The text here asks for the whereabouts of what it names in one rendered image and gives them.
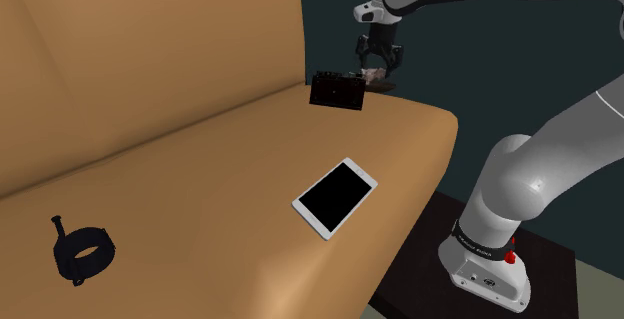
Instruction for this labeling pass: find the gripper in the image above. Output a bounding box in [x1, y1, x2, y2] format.
[355, 22, 404, 78]

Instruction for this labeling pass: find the pale crumpled object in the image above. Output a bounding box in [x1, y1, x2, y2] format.
[361, 66, 390, 84]

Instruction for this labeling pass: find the black box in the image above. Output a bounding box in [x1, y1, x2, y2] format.
[308, 70, 367, 112]

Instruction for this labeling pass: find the white tablet with black screen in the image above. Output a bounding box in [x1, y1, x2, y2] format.
[291, 156, 379, 242]

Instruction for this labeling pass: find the tan sofa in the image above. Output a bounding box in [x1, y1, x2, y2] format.
[0, 0, 459, 319]

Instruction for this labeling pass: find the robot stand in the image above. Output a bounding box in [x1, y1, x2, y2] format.
[368, 190, 580, 319]

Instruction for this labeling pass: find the black ring-shaped object with handle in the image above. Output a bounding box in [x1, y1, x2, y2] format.
[50, 214, 117, 288]

